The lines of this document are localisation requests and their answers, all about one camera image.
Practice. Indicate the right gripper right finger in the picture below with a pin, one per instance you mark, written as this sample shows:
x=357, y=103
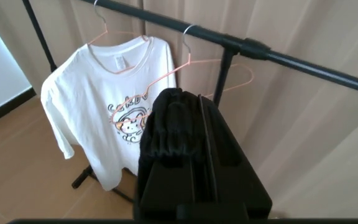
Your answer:
x=241, y=193

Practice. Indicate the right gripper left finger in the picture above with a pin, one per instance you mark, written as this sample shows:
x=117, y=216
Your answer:
x=169, y=193

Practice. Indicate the black garment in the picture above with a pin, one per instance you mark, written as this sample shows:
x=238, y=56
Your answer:
x=172, y=124

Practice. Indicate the white printed t-shirt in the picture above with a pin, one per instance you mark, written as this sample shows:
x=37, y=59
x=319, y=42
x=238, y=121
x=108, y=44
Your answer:
x=82, y=109

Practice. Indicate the pink clothes hanger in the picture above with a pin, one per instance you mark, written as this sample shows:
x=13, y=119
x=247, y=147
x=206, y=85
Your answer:
x=107, y=29
x=190, y=59

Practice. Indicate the black clothes rack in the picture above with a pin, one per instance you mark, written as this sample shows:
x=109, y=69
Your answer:
x=253, y=48

